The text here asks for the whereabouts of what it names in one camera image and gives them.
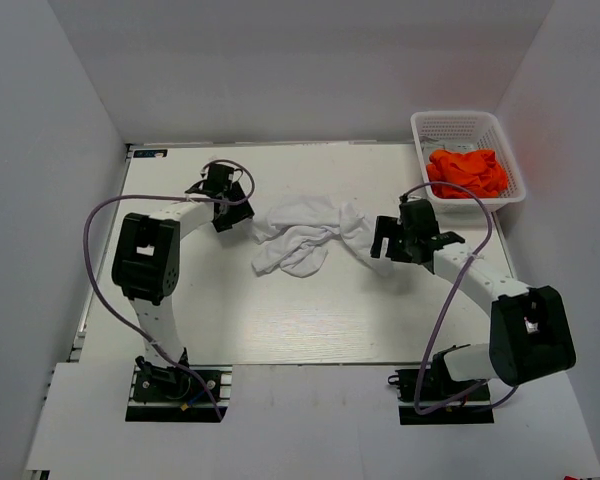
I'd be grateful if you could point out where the white t shirt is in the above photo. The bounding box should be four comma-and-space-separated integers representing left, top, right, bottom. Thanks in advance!
247, 195, 393, 278

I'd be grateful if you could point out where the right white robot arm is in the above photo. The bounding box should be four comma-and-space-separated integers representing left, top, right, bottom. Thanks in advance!
370, 198, 576, 412

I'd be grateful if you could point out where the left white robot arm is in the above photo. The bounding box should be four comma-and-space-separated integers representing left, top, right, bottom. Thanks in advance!
112, 160, 254, 399

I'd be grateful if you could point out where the blue table label sticker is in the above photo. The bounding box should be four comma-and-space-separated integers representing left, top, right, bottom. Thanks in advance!
133, 149, 168, 158

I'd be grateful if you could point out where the orange t shirt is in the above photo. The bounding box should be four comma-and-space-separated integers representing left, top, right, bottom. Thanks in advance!
426, 149, 509, 199

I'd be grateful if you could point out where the white plastic basket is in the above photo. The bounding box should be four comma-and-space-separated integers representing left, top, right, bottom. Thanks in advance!
411, 111, 526, 212

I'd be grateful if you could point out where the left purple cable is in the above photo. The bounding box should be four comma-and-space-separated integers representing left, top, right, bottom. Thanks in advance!
83, 160, 256, 421

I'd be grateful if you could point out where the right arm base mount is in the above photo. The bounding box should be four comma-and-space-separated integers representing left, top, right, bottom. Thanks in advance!
387, 368, 494, 426

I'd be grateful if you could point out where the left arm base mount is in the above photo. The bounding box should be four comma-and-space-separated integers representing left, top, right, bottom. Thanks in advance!
125, 366, 232, 424

